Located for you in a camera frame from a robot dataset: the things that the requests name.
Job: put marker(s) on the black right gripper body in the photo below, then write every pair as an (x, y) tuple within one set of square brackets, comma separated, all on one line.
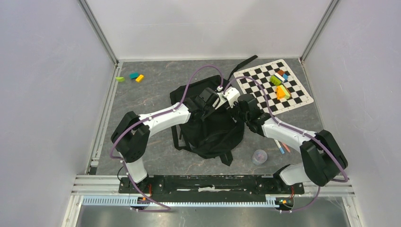
[(237, 114)]

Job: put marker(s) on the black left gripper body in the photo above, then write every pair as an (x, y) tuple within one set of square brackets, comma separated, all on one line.
[(207, 110)]

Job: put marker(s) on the black student backpack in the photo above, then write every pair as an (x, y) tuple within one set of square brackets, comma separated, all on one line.
[(216, 135)]

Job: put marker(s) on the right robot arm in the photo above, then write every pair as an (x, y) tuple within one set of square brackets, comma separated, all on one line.
[(322, 158)]

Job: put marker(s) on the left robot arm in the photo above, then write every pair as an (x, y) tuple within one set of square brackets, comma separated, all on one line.
[(130, 138)]

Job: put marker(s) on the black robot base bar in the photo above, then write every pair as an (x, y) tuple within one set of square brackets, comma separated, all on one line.
[(210, 188)]

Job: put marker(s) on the orange green block stack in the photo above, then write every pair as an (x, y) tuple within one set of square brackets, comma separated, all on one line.
[(282, 92)]

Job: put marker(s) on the green white block stack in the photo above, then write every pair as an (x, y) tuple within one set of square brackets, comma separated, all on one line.
[(276, 80)]

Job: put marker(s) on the blue white pen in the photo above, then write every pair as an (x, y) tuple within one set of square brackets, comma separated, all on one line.
[(279, 146)]

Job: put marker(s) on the brown blue block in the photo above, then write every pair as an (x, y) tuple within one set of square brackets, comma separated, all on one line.
[(282, 74)]

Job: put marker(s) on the black white chessboard mat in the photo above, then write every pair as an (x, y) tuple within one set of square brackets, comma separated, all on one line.
[(275, 87)]

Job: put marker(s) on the yellow toy block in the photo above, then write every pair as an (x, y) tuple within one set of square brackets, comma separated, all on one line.
[(139, 78)]

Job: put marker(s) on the teal toy block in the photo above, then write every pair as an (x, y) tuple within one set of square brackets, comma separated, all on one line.
[(134, 75)]

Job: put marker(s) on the green half-round block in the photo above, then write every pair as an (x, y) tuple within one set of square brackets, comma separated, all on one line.
[(120, 79)]

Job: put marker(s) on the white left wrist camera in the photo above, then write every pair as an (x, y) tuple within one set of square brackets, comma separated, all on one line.
[(221, 100)]

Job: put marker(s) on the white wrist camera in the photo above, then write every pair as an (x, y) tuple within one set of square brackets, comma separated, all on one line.
[(221, 100), (231, 95)]

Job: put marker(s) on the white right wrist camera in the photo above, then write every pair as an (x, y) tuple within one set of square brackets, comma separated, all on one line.
[(231, 95)]

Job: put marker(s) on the aluminium frame rail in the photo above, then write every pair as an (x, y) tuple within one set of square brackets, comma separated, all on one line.
[(71, 216)]

